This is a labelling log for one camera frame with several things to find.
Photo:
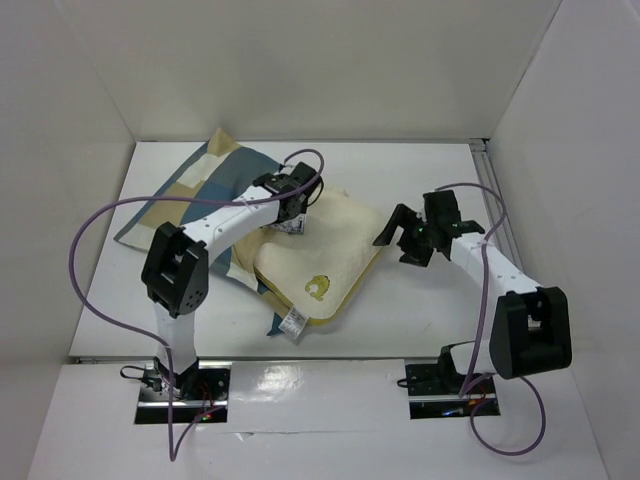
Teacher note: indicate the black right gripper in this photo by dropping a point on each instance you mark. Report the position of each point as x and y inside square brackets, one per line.
[413, 236]

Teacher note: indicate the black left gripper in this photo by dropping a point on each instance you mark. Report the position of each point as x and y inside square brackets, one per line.
[302, 208]

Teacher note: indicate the cream yellow-edged pillow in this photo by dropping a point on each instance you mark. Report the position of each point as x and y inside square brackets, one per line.
[317, 271]

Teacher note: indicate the blue beige striped pillowcase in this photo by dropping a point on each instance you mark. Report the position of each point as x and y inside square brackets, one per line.
[220, 169]

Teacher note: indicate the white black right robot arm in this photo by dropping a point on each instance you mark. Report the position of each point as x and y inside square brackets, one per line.
[523, 327]

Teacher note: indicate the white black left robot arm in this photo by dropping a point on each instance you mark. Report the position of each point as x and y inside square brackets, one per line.
[176, 270]

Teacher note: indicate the white pillow care label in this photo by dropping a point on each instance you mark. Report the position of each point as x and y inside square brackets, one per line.
[293, 324]

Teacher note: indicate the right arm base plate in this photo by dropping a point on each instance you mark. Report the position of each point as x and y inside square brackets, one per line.
[434, 394]

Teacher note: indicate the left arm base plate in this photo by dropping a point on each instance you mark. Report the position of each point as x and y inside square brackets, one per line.
[207, 395]

